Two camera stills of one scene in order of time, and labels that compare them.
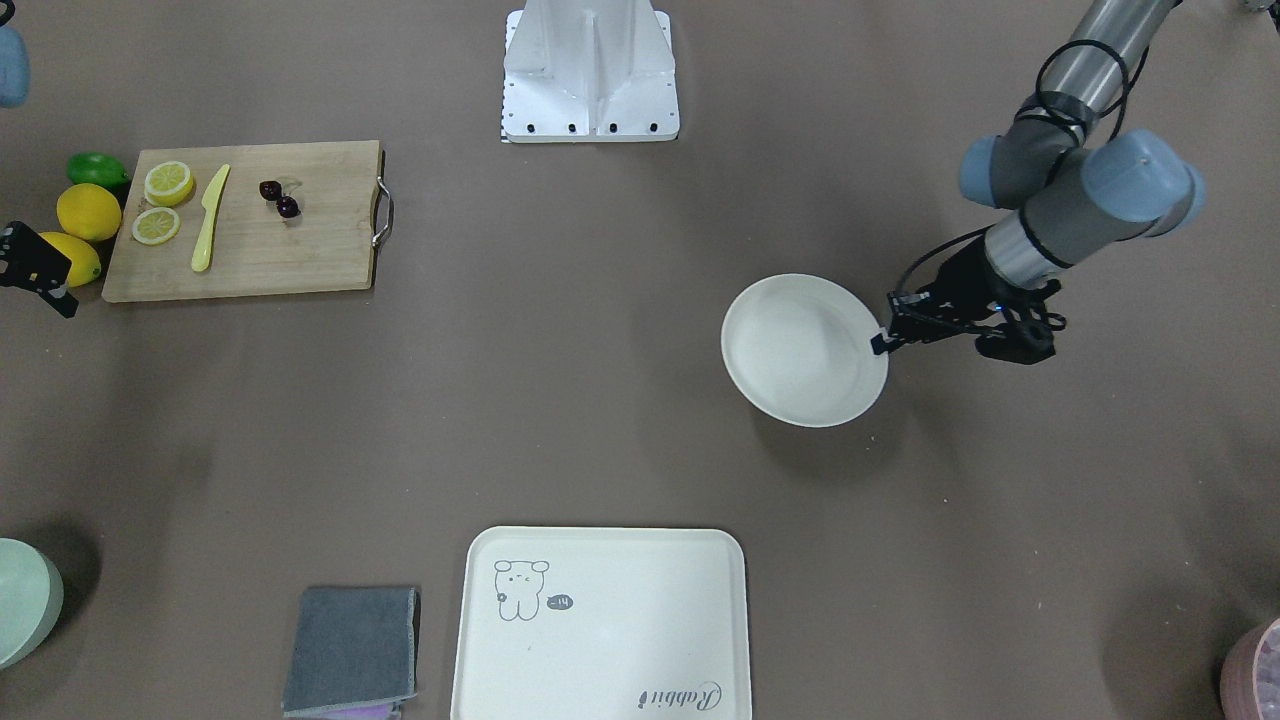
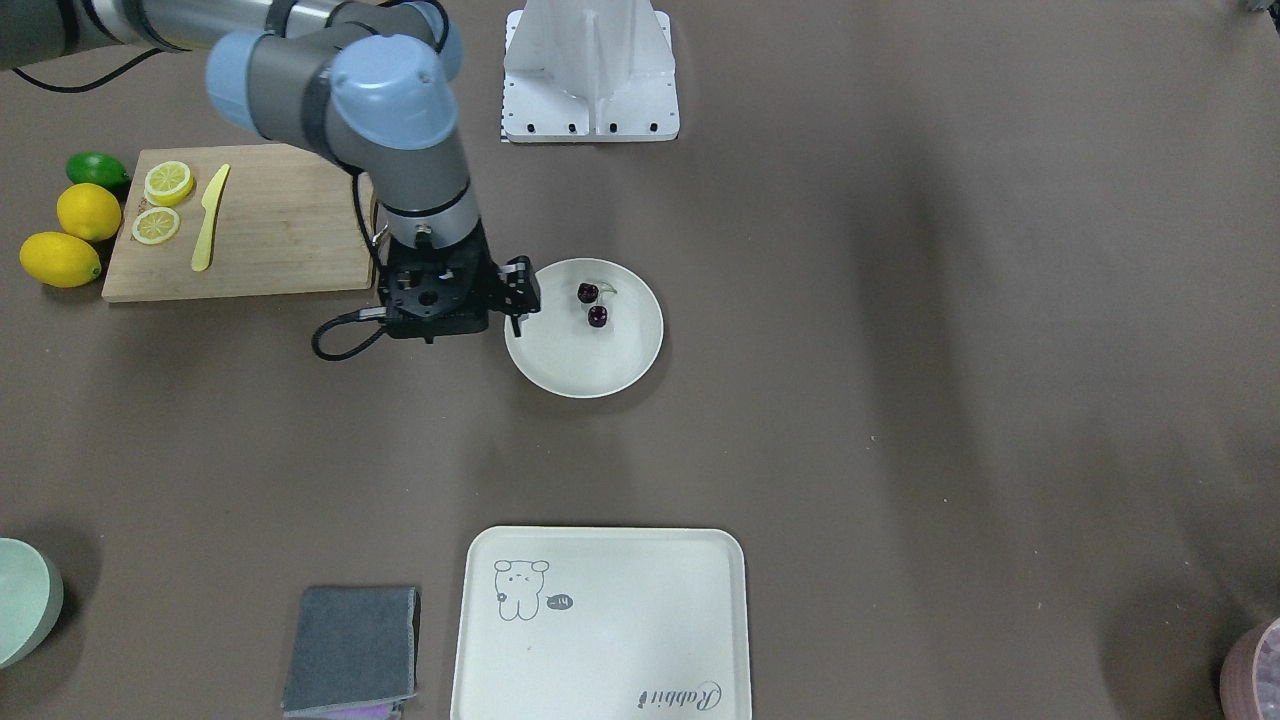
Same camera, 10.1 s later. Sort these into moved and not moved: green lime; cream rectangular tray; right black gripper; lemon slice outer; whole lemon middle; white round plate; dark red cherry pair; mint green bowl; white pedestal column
Moved: right black gripper; dark red cherry pair; white round plate
Not moved: mint green bowl; green lime; cream rectangular tray; white pedestal column; lemon slice outer; whole lemon middle
